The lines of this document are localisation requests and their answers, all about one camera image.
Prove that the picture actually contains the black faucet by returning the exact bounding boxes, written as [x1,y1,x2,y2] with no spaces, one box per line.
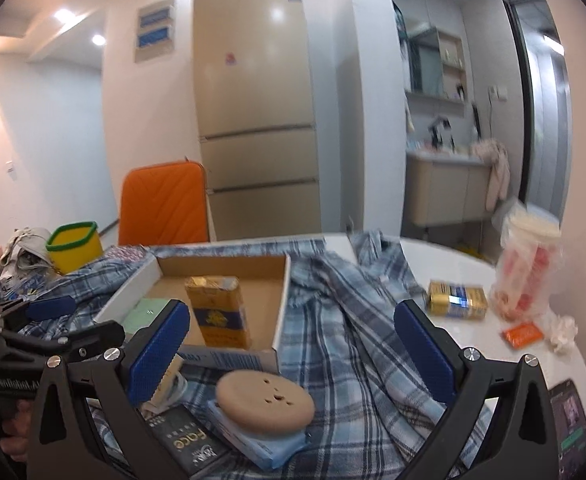
[429,116,454,151]

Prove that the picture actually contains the beige vanity cabinet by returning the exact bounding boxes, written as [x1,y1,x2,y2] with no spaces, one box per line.
[405,152,491,226]

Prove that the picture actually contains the blue plaid shirt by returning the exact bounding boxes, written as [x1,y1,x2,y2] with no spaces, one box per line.
[0,230,494,480]

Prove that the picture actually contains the beige refrigerator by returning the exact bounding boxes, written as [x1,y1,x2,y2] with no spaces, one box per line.
[192,0,324,241]

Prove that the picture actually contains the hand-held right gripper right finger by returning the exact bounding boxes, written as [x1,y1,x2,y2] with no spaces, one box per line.
[394,300,561,480]

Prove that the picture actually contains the plastic bag with cups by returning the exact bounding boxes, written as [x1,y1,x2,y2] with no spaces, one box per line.
[490,200,564,321]

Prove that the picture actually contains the light blue tissue packet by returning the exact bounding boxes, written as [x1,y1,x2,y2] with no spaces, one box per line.
[208,400,310,471]

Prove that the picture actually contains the floral cloth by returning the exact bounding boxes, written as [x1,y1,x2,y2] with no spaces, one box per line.
[104,245,150,263]

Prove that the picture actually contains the green folded cloth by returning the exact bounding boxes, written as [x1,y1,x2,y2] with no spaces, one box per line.
[122,297,171,333]

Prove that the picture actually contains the crumpled white tissue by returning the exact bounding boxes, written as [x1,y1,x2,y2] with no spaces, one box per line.
[543,310,578,353]

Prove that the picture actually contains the round beige powder puff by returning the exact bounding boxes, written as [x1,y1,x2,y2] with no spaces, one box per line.
[215,370,316,433]

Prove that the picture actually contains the small orange packet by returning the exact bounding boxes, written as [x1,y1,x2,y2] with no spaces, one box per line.
[502,322,544,348]

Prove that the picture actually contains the shallow cardboard box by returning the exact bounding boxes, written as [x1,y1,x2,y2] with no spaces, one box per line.
[93,252,292,376]

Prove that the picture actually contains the bathroom mirror cabinet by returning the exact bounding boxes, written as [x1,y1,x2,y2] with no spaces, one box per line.
[403,25,468,103]

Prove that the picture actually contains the pile of crumpled bags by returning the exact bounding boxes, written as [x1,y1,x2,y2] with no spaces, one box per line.
[0,227,61,306]

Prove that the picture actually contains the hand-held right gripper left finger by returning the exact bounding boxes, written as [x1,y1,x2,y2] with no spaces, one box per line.
[27,300,191,480]

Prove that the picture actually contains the pink towel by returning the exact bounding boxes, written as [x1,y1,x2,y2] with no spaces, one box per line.
[470,137,511,213]

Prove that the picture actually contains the yellow container with green rim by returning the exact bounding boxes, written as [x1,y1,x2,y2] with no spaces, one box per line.
[46,221,104,276]

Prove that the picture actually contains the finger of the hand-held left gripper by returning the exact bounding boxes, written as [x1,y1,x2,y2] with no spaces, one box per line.
[0,320,126,362]
[0,296,76,332]

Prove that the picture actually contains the black smartphone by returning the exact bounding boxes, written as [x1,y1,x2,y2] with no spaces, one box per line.
[548,379,586,480]

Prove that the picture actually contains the gold foil packet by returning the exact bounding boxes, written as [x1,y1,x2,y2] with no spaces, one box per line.
[425,280,488,320]

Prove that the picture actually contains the wall electrical panel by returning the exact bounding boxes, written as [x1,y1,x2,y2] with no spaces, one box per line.
[134,0,178,63]

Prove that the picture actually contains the black door frame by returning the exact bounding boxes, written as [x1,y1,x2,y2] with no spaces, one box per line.
[505,0,574,211]

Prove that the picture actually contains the black packet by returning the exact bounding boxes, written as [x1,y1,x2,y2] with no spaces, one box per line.
[148,402,231,478]

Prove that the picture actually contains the person's left hand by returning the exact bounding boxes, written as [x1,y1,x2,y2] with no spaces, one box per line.
[0,400,34,466]

